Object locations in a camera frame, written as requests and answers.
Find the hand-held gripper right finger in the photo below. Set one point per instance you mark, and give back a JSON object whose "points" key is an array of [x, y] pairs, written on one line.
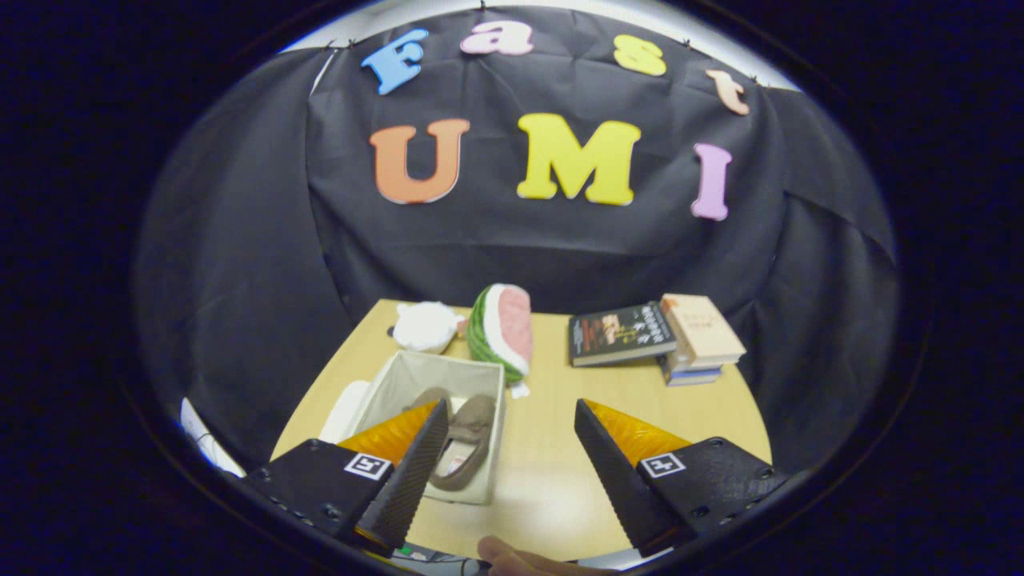
{"points": [[620, 484]]}

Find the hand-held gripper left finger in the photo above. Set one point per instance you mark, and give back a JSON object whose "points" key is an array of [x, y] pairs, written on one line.
{"points": [[412, 480]]}

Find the brown moccasin shoe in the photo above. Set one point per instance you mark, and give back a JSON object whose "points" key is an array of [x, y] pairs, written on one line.
{"points": [[472, 424], [432, 396]]}

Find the cream fabric storage box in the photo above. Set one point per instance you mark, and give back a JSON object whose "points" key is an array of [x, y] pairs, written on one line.
{"points": [[416, 372]]}

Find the blue cover book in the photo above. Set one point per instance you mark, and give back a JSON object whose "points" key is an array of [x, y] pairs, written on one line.
{"points": [[692, 380]]}

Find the white cover book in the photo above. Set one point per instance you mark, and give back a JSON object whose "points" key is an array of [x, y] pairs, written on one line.
{"points": [[680, 366]]}

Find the black cover book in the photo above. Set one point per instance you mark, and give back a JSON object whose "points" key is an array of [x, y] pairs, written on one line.
{"points": [[616, 332]]}

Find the white plush toy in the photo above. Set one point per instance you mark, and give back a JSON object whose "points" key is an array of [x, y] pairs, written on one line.
{"points": [[424, 326]]}

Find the beige cover book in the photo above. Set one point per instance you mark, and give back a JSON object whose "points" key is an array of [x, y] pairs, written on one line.
{"points": [[700, 324]]}

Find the watermelon slice plush toy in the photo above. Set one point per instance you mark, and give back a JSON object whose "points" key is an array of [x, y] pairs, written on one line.
{"points": [[504, 320]]}

